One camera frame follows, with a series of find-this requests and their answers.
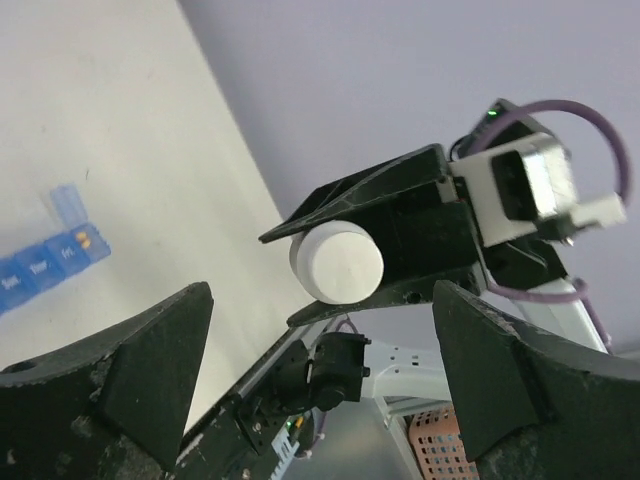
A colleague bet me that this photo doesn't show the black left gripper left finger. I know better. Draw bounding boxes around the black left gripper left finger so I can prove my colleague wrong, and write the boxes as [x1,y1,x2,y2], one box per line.
[1,282,214,479]

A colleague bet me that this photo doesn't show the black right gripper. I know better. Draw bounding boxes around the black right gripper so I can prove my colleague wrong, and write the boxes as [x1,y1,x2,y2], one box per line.
[259,144,568,328]

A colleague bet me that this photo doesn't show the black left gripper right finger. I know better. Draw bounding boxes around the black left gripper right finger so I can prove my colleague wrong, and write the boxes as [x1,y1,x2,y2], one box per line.
[432,281,639,479]

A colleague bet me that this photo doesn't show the white cap dark pill bottle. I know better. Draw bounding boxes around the white cap dark pill bottle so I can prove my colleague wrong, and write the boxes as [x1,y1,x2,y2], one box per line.
[289,220,384,305]

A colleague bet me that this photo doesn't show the blue weekly pill organizer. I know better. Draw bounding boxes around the blue weekly pill organizer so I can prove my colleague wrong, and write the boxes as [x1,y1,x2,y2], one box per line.
[1,184,111,313]

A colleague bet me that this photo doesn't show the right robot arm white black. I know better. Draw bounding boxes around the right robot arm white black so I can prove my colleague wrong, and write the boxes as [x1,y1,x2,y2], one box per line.
[261,100,631,361]

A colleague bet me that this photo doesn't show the yellow pills in organizer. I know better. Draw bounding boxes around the yellow pills in organizer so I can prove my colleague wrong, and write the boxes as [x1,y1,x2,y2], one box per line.
[75,231,91,249]

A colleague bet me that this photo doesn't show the pink plastic basket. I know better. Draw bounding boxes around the pink plastic basket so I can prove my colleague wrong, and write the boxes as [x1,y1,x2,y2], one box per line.
[408,403,480,480]

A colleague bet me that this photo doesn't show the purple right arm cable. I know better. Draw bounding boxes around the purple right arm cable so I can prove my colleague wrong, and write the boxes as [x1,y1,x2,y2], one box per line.
[459,98,632,341]

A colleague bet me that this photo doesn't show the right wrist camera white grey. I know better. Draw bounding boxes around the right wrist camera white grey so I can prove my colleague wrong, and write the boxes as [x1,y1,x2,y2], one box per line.
[451,133,627,247]

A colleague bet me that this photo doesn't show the light blue cable duct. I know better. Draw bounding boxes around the light blue cable duct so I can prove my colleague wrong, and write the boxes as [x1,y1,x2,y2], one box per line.
[270,429,299,480]

